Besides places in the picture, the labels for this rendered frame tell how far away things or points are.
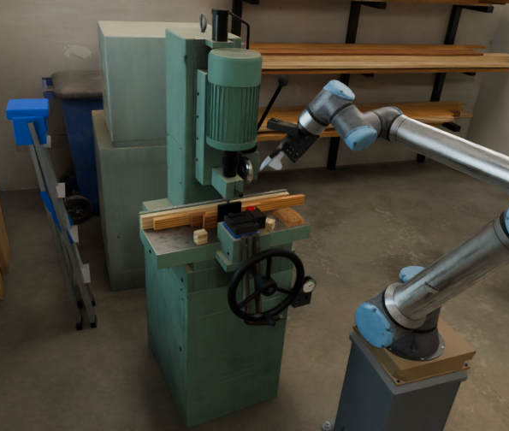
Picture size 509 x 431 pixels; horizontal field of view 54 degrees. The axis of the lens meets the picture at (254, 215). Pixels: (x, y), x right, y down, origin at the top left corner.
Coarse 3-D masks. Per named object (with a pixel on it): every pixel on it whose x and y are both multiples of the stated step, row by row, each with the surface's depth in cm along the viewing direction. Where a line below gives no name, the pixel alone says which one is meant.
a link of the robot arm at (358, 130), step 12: (348, 108) 149; (336, 120) 150; (348, 120) 148; (360, 120) 147; (372, 120) 150; (348, 132) 148; (360, 132) 146; (372, 132) 147; (348, 144) 149; (360, 144) 149
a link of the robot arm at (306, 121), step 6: (306, 108) 157; (300, 114) 159; (306, 114) 156; (300, 120) 158; (306, 120) 156; (312, 120) 155; (306, 126) 157; (312, 126) 156; (318, 126) 156; (312, 132) 158; (318, 132) 158
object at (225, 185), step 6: (216, 168) 188; (216, 174) 185; (216, 180) 186; (222, 180) 181; (228, 180) 180; (234, 180) 180; (240, 180) 181; (216, 186) 187; (222, 186) 182; (228, 186) 180; (234, 186) 181; (240, 186) 182; (222, 192) 183; (228, 192) 181; (234, 192) 182; (228, 198) 182
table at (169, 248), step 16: (304, 224) 190; (144, 240) 179; (160, 240) 173; (176, 240) 174; (192, 240) 175; (208, 240) 175; (272, 240) 185; (288, 240) 189; (160, 256) 166; (176, 256) 169; (192, 256) 172; (208, 256) 175; (224, 256) 173
